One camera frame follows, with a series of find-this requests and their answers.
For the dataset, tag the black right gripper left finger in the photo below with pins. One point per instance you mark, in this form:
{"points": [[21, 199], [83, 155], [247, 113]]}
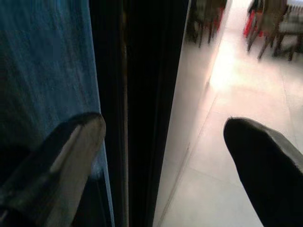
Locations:
{"points": [[59, 160]]}

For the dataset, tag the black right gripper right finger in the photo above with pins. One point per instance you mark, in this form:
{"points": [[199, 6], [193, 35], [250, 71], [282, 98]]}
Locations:
{"points": [[267, 170]]}

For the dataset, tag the white fridge door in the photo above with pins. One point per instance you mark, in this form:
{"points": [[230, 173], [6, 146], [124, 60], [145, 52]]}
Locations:
{"points": [[47, 66]]}

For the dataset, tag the dark wooden chair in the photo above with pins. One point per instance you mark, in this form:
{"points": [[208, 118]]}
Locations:
{"points": [[267, 26], [206, 16]]}

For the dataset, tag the red plastic stool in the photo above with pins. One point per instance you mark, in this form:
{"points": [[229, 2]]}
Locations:
{"points": [[250, 24]]}

